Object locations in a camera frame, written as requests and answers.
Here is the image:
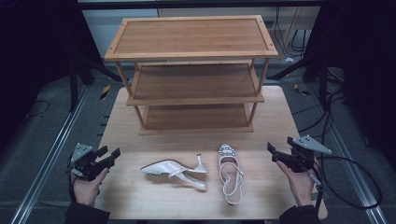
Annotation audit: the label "black metal stand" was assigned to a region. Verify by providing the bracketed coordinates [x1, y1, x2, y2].
[67, 54, 123, 112]
[266, 57, 345, 108]

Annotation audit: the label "white heeled shoe jewelled toe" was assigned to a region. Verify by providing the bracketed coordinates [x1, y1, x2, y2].
[217, 143, 245, 206]

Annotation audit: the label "thin black floor cable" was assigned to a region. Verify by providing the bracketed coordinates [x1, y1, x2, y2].
[27, 99, 51, 119]

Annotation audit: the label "aluminium floor rail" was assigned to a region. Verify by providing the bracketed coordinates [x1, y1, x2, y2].
[306, 83, 389, 224]
[9, 85, 92, 224]

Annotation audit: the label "right hand-held gripper black cable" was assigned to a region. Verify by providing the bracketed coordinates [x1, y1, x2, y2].
[308, 173, 325, 217]

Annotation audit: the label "yellow black tape strip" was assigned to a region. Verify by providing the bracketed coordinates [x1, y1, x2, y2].
[99, 84, 112, 101]
[292, 82, 311, 97]

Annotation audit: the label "wooden three-tier shoe rack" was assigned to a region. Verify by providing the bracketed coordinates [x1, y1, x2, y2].
[104, 14, 279, 136]

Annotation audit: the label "white heeled shoe plain toe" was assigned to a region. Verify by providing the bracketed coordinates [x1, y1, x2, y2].
[139, 153, 209, 191]

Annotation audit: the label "left hand-held gripper black cable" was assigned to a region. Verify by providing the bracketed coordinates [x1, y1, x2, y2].
[66, 154, 78, 203]

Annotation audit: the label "person's right hand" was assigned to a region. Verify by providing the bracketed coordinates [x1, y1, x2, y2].
[276, 157, 321, 208]

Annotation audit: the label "hand-held gripper black cable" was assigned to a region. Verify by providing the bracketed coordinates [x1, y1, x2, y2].
[66, 154, 78, 203]
[308, 173, 325, 217]

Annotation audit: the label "person's left hand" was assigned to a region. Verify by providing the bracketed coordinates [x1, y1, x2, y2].
[70, 167, 110, 207]

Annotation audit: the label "bundle of black floor cables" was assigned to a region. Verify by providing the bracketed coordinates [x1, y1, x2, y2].
[291, 87, 347, 139]

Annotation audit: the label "dark curtain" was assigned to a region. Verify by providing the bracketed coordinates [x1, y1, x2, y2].
[0, 0, 104, 150]
[303, 0, 396, 171]

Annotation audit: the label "looped black floor cable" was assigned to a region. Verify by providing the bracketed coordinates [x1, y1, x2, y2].
[317, 155, 384, 210]

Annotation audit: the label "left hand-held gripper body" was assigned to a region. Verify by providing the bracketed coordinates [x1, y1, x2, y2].
[70, 142, 108, 182]

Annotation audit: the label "hanging black wall cables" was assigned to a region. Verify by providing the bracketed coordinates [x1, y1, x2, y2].
[273, 6, 310, 59]

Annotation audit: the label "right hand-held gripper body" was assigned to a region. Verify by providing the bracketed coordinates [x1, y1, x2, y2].
[286, 133, 332, 174]

